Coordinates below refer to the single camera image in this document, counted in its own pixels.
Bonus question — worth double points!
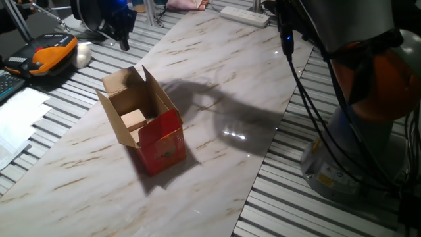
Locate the marble pattern board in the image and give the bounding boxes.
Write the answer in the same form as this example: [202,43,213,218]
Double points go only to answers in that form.
[0,9,315,237]

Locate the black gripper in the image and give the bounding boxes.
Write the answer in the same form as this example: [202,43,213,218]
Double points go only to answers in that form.
[98,0,137,52]

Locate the orange black teach pendant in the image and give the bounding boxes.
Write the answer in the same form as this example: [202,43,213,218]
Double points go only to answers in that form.
[3,32,79,79]

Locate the black keyboard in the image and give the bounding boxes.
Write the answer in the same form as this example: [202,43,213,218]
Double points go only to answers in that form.
[0,70,26,102]

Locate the white round object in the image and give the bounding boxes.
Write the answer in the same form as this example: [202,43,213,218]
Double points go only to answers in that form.
[71,43,92,69]

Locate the black round spool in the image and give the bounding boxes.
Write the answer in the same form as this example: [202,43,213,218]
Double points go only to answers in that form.
[70,0,111,34]

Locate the pink cloth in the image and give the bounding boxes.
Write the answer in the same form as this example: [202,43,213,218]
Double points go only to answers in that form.
[166,0,209,11]

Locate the white paper sheets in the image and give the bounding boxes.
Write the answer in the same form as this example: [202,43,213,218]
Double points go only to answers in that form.
[0,87,53,171]

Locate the aluminium post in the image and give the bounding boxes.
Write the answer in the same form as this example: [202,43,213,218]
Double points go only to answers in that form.
[143,0,165,27]

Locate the white power strip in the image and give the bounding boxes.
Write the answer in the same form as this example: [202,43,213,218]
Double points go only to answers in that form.
[219,5,270,29]

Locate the red cardboard box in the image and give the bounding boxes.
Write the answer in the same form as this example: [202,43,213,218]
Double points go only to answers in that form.
[95,65,187,177]

